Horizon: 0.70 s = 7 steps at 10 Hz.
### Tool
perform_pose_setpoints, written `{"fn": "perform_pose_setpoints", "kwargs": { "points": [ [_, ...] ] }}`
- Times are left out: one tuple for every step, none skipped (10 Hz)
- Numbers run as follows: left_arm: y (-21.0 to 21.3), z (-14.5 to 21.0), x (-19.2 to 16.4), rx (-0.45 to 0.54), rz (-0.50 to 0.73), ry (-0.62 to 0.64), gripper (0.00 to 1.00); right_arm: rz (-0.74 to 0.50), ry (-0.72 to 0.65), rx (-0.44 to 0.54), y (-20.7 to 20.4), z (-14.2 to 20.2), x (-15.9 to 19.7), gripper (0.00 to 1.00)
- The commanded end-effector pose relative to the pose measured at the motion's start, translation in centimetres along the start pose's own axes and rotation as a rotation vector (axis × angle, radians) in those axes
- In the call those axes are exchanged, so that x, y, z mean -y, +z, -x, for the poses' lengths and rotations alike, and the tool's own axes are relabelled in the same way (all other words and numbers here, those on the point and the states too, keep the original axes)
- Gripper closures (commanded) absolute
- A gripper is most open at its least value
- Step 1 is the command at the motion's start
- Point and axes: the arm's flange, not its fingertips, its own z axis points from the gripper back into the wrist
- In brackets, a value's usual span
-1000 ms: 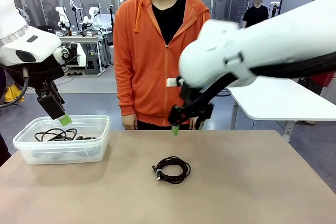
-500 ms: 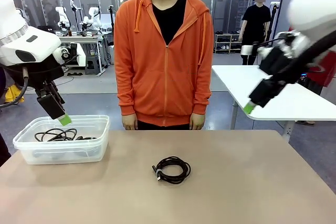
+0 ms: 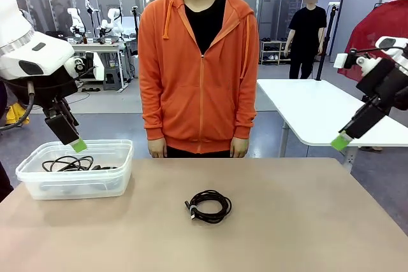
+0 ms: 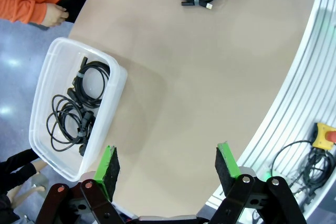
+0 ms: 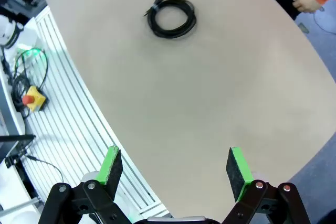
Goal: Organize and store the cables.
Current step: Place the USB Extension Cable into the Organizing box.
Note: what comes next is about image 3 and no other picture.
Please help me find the person's right hand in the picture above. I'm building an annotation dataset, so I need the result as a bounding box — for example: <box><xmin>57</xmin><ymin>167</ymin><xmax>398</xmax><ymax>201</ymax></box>
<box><xmin>147</xmin><ymin>138</ymin><xmax>168</xmax><ymax>159</ymax></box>

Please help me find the person in orange hoodie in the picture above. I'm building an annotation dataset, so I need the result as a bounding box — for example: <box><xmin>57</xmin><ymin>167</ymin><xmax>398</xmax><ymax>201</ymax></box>
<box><xmin>137</xmin><ymin>0</ymin><xmax>259</xmax><ymax>159</ymax></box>

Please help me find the person's left hand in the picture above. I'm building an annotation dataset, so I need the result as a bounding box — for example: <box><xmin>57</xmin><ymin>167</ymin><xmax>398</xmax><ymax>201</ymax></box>
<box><xmin>229</xmin><ymin>136</ymin><xmax>250</xmax><ymax>159</ymax></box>

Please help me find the white shoe rack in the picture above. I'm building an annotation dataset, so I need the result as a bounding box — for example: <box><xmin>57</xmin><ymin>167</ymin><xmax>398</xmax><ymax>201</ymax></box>
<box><xmin>260</xmin><ymin>39</ymin><xmax>291</xmax><ymax>65</ymax></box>

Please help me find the grey lab workbench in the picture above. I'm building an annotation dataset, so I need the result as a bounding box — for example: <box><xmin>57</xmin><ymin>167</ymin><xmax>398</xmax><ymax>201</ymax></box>
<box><xmin>68</xmin><ymin>41</ymin><xmax>128</xmax><ymax>93</ymax></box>

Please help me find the clear plastic storage bin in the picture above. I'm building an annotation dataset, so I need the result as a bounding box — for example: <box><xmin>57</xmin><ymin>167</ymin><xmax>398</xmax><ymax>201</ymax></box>
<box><xmin>15</xmin><ymin>139</ymin><xmax>134</xmax><ymax>201</ymax></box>

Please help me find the black power cable angled plug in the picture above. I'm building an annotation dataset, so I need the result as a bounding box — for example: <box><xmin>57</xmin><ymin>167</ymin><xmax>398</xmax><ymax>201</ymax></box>
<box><xmin>41</xmin><ymin>155</ymin><xmax>95</xmax><ymax>173</ymax></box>

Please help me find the thin black camera tripod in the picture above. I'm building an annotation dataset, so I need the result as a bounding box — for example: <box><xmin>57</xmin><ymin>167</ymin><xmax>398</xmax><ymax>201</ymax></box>
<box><xmin>131</xmin><ymin>6</ymin><xmax>141</xmax><ymax>56</ymax></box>

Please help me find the red cloth cape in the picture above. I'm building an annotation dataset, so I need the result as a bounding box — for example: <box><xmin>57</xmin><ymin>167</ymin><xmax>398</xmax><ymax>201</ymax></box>
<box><xmin>337</xmin><ymin>0</ymin><xmax>408</xmax><ymax>83</ymax></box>

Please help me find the white side table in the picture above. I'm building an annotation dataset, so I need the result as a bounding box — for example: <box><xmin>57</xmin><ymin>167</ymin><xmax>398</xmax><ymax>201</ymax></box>
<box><xmin>256</xmin><ymin>78</ymin><xmax>408</xmax><ymax>171</ymax></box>

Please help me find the person's left forearm orange sleeve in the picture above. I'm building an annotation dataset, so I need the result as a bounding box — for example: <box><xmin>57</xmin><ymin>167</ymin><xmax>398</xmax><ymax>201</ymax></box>
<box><xmin>234</xmin><ymin>93</ymin><xmax>258</xmax><ymax>141</ymax></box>

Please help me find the bystander in black t-shirt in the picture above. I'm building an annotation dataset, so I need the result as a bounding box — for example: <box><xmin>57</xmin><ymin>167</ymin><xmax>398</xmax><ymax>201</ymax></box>
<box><xmin>283</xmin><ymin>0</ymin><xmax>328</xmax><ymax>80</ymax></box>

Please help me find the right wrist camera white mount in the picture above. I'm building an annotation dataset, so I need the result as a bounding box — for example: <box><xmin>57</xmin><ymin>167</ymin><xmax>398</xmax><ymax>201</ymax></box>
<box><xmin>333</xmin><ymin>48</ymin><xmax>383</xmax><ymax>78</ymax></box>

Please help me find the black tripod stand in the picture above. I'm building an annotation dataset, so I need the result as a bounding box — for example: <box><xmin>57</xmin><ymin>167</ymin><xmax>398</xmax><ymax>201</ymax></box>
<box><xmin>314</xmin><ymin>2</ymin><xmax>340</xmax><ymax>82</ymax></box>

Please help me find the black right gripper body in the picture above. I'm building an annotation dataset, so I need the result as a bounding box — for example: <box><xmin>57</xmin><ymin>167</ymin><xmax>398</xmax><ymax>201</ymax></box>
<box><xmin>356</xmin><ymin>57</ymin><xmax>408</xmax><ymax>111</ymax></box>

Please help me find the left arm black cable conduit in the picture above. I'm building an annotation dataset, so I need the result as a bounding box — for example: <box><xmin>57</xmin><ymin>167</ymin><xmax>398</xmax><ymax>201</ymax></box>
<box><xmin>0</xmin><ymin>80</ymin><xmax>36</xmax><ymax>131</ymax></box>

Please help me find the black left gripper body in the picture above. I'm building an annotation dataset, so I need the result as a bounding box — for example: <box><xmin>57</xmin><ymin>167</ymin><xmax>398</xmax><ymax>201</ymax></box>
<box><xmin>9</xmin><ymin>68</ymin><xmax>79</xmax><ymax>126</ymax></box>

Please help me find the grey plastic step stool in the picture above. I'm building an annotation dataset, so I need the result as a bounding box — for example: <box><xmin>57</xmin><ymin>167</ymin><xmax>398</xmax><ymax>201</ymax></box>
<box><xmin>103</xmin><ymin>67</ymin><xmax>124</xmax><ymax>91</ymax></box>

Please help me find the person's right forearm orange sleeve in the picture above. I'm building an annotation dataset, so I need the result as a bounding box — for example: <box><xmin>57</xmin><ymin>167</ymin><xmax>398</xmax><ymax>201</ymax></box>
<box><xmin>140</xmin><ymin>93</ymin><xmax>166</xmax><ymax>141</ymax></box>

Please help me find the long thin black USB cable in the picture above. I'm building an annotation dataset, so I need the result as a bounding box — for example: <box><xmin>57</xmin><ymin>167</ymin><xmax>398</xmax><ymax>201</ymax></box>
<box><xmin>184</xmin><ymin>189</ymin><xmax>233</xmax><ymax>225</ymax></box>

